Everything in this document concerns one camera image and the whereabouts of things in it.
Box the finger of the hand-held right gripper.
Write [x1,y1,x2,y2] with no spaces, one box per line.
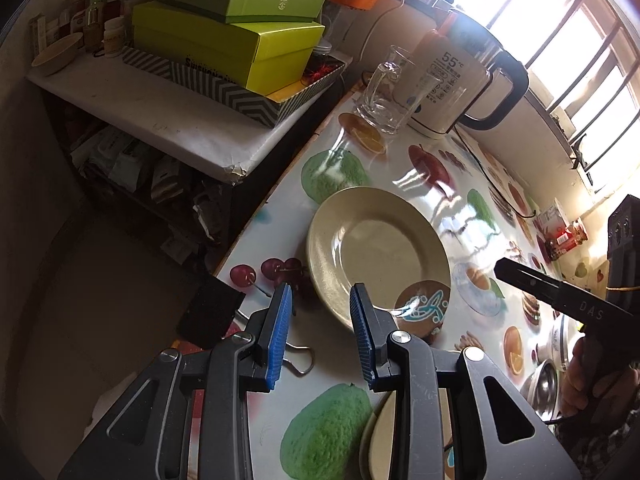
[494,257,568,308]

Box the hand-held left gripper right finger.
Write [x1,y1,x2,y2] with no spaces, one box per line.
[349,282,583,480]

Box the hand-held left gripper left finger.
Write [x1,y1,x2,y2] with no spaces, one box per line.
[57,281,293,480]

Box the beige plate with blue motif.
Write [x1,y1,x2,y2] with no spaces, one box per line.
[306,186,452,342]

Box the person's right forearm plaid sleeve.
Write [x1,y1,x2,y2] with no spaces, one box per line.
[562,407,640,480]

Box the person's right hand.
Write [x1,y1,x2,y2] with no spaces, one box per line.
[561,337,640,428]

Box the red lid sauce jar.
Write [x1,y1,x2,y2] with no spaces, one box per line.
[545,219,592,262]

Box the white patterned bowl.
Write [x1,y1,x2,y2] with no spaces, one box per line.
[536,315,572,377]

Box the black binder clip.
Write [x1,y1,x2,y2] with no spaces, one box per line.
[176,274,317,377]

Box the plain beige plate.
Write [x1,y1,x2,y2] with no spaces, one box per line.
[359,394,401,480]

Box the fruit print tablecloth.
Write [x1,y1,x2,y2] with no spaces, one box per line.
[214,82,617,480]

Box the stainless steel bowl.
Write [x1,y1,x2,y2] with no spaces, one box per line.
[520,360,559,422]

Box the clear glass mug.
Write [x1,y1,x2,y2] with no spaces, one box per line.
[354,45,418,136]

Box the white side table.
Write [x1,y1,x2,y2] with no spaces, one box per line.
[26,50,351,182]

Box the zigzag striped box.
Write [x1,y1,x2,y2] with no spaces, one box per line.
[121,44,347,129]

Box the lime green box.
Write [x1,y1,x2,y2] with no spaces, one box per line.
[131,1,326,97]

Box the small beige bowl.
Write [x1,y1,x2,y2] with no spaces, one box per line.
[31,32,84,78]

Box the row of small bottles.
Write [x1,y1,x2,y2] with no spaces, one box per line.
[29,0,137,59]

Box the black power cable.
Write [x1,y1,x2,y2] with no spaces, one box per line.
[451,127,538,220]

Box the white electric kettle black handle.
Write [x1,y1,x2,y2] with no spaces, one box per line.
[409,9,530,139]

